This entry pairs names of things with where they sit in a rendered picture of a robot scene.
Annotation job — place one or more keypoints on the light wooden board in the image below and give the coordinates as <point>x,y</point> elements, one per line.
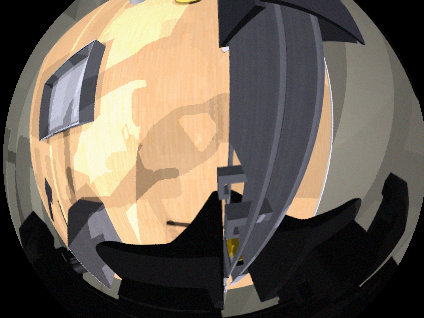
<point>174,229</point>

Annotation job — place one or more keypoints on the grey roasting tin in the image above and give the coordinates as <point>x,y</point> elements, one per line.
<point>69,94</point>

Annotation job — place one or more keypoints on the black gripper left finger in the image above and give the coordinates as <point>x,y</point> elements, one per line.
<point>194,259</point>

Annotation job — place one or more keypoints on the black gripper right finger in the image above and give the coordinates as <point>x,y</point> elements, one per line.
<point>291,242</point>

